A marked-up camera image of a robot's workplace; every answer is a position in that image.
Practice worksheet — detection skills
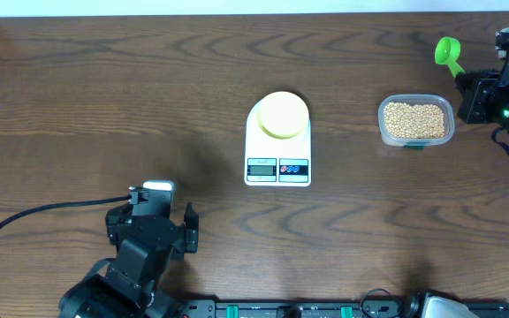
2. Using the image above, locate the white digital kitchen scale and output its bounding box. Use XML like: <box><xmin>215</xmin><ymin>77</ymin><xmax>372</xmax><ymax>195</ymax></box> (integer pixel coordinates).
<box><xmin>244</xmin><ymin>101</ymin><xmax>312</xmax><ymax>187</ymax></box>

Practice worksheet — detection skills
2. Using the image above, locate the yellow plastic bowl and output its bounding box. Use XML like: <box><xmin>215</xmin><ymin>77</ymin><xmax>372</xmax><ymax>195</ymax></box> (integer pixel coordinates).
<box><xmin>256</xmin><ymin>91</ymin><xmax>309</xmax><ymax>140</ymax></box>

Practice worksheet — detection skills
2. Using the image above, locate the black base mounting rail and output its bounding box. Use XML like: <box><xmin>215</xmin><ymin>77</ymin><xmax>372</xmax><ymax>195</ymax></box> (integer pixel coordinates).
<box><xmin>148</xmin><ymin>286</ymin><xmax>509</xmax><ymax>318</ymax></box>

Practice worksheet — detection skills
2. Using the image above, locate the green plastic scoop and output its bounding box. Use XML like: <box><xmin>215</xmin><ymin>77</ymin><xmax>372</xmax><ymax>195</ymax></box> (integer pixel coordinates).
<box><xmin>434</xmin><ymin>36</ymin><xmax>465</xmax><ymax>77</ymax></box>

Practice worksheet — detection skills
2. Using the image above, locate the clear container of soybeans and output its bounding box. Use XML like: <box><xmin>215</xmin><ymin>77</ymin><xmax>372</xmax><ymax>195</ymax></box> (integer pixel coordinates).
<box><xmin>378</xmin><ymin>94</ymin><xmax>455</xmax><ymax>148</ymax></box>

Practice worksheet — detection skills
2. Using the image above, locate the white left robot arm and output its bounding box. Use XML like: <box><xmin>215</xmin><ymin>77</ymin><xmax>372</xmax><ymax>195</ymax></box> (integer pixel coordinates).
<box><xmin>58</xmin><ymin>202</ymin><xmax>199</xmax><ymax>317</ymax></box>

